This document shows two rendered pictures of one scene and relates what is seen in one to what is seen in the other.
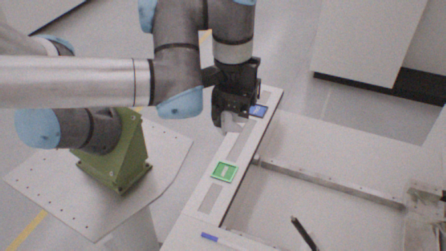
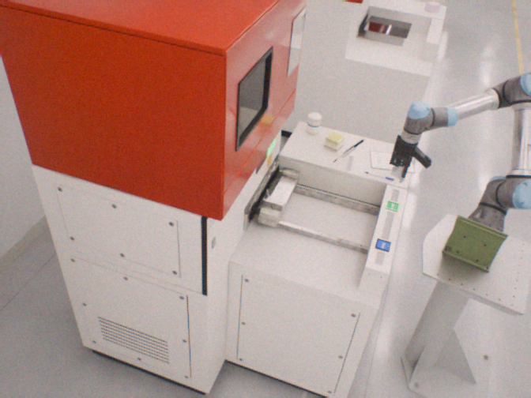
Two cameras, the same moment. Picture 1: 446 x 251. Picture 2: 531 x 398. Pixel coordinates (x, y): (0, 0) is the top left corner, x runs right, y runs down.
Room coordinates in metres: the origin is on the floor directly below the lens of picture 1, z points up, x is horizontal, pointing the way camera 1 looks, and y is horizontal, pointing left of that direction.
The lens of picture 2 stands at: (2.16, -0.75, 2.33)
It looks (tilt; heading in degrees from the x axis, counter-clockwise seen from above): 40 degrees down; 173
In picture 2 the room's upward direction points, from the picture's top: 5 degrees clockwise
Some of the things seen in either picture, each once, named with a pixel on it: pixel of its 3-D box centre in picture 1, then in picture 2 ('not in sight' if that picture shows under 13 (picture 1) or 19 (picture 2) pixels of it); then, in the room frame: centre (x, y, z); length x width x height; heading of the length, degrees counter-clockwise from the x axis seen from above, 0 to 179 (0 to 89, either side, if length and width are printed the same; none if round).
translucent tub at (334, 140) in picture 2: not in sight; (334, 141); (0.14, -0.20, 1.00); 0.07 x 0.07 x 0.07; 52
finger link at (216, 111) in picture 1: (219, 109); not in sight; (0.56, 0.00, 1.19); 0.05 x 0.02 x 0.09; 157
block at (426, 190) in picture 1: (423, 189); (269, 214); (0.57, -0.54, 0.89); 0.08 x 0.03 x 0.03; 67
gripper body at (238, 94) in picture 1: (235, 82); (404, 151); (0.57, -0.03, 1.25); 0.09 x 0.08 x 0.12; 67
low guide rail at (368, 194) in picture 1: (344, 186); (311, 233); (0.63, -0.36, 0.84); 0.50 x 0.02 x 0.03; 67
